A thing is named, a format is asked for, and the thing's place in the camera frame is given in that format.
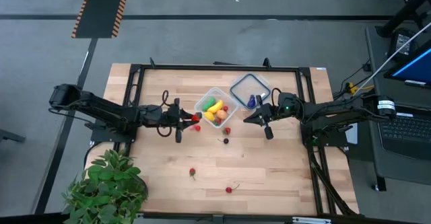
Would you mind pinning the black power adapter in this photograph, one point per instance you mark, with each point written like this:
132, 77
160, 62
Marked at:
402, 44

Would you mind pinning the clear plastic tupperware container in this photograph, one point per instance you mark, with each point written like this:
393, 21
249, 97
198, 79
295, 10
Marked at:
219, 93

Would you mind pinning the red toy chili pepper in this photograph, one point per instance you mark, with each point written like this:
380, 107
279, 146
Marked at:
195, 118

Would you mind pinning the green potted plant black pot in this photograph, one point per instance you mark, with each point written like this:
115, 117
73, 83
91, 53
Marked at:
107, 187

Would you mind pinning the green toy cucumber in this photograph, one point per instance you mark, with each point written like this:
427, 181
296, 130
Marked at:
208, 104

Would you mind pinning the black stand legs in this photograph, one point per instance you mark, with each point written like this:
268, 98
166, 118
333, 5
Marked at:
404, 13

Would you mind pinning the black mat orange striped edges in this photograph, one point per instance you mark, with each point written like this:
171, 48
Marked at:
101, 8

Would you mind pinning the tan toy potato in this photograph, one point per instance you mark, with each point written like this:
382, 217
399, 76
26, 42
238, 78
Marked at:
221, 114

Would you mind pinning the grey desk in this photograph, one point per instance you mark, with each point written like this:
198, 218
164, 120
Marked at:
397, 173

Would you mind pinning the black aluminium table frame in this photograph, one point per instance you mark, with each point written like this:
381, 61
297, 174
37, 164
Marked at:
175, 67

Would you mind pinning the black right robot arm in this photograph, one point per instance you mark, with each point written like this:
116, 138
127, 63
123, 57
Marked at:
336, 111

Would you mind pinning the white metal bracket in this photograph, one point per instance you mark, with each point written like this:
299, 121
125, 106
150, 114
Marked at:
311, 221

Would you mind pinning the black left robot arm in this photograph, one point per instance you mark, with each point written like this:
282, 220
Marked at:
101, 108

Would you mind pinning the clear lid blue rim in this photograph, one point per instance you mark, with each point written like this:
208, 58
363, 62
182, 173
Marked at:
249, 86

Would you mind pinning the dark purple toy cherry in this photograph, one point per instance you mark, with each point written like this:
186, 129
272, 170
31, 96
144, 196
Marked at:
226, 140

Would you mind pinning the monitor with blue screen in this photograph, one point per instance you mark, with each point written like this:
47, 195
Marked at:
417, 69

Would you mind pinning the yellow toy lemon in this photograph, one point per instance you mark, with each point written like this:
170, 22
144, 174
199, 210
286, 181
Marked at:
209, 116

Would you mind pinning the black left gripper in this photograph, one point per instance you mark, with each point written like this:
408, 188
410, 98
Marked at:
168, 118

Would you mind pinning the blue toy eggplant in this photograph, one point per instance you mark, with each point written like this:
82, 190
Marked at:
251, 102

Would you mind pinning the pale pink toy peach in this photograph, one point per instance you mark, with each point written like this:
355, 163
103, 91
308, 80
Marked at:
192, 128

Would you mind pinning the dark grey furniture leg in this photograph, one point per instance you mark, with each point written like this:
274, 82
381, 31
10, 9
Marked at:
10, 136

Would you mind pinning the grey laptop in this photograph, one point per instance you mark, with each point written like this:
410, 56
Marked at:
404, 133

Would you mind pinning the yellow toy banana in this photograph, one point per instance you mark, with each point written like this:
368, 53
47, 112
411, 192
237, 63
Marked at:
215, 107

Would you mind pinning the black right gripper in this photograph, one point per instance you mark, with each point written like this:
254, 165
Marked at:
269, 111

